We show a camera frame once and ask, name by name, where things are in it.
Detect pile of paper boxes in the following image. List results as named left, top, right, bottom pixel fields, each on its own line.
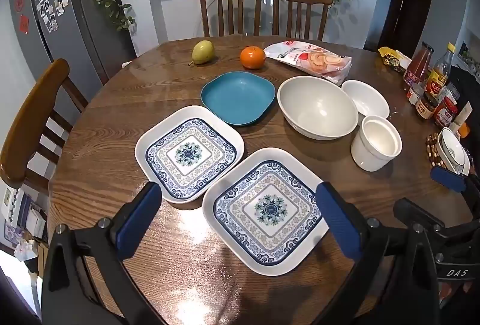
left=0, top=182, right=49, bottom=273

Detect plain blue plate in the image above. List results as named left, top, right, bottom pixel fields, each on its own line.
left=200, top=71, right=277, bottom=127

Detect yellow capped sauce bottle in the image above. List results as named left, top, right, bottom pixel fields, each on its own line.
left=425, top=43, right=457, bottom=96

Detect red lidded jar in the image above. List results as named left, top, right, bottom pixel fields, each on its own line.
left=434, top=97, right=459, bottom=128

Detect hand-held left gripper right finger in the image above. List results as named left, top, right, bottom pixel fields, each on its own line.
left=316, top=181, right=440, bottom=325

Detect large white bowl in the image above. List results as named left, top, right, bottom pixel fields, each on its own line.
left=277, top=76, right=359, bottom=140

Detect blue patterned square plate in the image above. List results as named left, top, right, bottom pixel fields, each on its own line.
left=135, top=105, right=245, bottom=204
left=202, top=147, right=332, bottom=277

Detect orange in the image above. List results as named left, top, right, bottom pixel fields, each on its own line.
left=240, top=46, right=267, bottom=70

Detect small white labelled jar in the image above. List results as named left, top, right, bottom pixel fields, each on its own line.
left=407, top=83, right=424, bottom=106

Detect row of small counter bottles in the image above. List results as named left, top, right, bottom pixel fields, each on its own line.
left=457, top=41, right=480, bottom=80

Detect dark brown door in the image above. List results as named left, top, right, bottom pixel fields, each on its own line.
left=377, top=0, right=437, bottom=51

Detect clear glass cup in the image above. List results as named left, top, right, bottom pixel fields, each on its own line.
left=444, top=81, right=461, bottom=102

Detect white bread bag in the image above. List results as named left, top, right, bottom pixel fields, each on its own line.
left=263, top=41, right=353, bottom=78

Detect black jacket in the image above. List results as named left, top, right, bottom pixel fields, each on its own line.
left=446, top=64, right=480, bottom=130

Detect yellow snack packet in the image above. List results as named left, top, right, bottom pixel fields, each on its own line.
left=377, top=46, right=412, bottom=75

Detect white paper carton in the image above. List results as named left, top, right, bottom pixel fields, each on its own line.
left=452, top=102, right=473, bottom=134

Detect red sauce bottle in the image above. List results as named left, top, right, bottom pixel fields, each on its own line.
left=403, top=42, right=434, bottom=91

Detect green pear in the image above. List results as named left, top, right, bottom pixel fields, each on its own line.
left=187, top=40, right=216, bottom=66

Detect wooden beaded trivet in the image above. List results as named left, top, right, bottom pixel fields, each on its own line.
left=425, top=133, right=445, bottom=172

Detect white ceramic cup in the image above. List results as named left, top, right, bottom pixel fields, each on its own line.
left=350, top=115, right=403, bottom=172

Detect grey fridge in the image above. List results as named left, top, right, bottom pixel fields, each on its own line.
left=7, top=0, right=137, bottom=85

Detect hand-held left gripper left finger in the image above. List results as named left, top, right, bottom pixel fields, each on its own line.
left=40, top=181, right=163, bottom=325

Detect brown lidded jar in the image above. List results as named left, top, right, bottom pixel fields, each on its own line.
left=415, top=92, right=439, bottom=120

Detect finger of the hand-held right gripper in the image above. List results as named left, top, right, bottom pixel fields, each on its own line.
left=430, top=165, right=480, bottom=205
left=393, top=197, right=447, bottom=232

